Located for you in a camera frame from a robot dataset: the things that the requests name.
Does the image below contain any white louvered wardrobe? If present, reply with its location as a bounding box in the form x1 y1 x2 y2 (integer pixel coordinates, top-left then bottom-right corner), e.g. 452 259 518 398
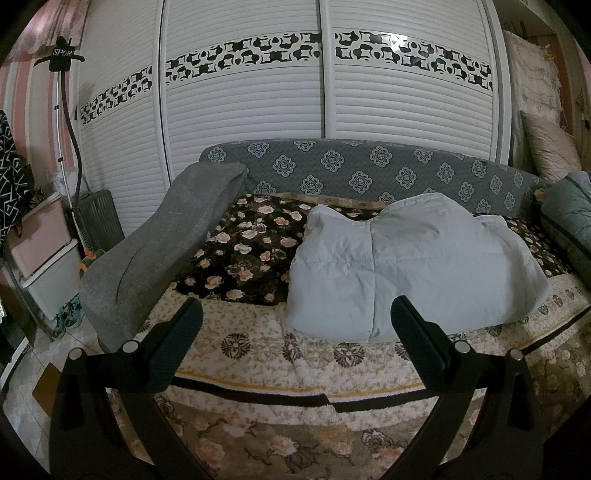
74 0 516 252

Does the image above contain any pink quilted pillow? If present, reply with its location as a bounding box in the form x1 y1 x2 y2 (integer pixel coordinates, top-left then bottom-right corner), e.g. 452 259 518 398
521 110 583 182

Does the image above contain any grey patterned sofa backrest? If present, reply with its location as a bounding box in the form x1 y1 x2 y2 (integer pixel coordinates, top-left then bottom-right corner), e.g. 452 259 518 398
198 138 553 219

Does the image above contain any brown cardboard piece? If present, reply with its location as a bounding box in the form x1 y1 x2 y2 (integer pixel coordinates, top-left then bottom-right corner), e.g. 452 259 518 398
32 364 64 416

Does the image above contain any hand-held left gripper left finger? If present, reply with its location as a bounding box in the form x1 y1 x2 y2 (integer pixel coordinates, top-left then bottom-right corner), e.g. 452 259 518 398
48 298 219 480

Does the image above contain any white storage box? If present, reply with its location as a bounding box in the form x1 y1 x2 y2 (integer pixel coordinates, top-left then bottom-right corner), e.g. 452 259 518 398
21 237 85 322

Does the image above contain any pair of sneakers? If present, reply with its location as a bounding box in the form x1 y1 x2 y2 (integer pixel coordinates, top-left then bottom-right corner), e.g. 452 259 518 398
51 298 85 340

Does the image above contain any dark floral blanket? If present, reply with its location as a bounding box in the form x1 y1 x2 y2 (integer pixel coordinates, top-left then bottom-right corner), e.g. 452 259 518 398
173 193 578 308

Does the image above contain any black white patterned cloth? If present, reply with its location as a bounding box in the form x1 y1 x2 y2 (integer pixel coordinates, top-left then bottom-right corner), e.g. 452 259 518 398
0 110 37 246

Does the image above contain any grey long pillow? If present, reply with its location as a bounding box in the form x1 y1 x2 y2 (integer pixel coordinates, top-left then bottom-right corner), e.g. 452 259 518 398
78 161 251 354

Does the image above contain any dark grey radiator heater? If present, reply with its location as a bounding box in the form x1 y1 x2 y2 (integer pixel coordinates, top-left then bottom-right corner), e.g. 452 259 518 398
76 189 126 253

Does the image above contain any pink storage box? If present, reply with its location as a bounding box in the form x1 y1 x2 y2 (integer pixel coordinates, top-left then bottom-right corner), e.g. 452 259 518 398
10 194 71 278

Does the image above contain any green grey duvet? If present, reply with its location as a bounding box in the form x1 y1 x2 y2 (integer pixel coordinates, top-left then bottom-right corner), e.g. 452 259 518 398
538 172 591 278

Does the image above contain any garment steamer stand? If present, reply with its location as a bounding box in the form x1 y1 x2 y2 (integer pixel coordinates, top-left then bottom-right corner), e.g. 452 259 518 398
36 36 94 259

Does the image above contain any orange steamer base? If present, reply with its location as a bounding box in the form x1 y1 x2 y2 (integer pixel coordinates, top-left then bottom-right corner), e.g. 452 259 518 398
78 249 108 280

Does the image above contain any beige floral blanket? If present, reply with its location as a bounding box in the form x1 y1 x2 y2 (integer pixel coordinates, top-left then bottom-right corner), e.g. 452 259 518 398
105 272 591 480

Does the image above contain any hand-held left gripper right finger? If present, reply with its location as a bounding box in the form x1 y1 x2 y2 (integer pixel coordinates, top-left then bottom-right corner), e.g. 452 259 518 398
390 295 542 480

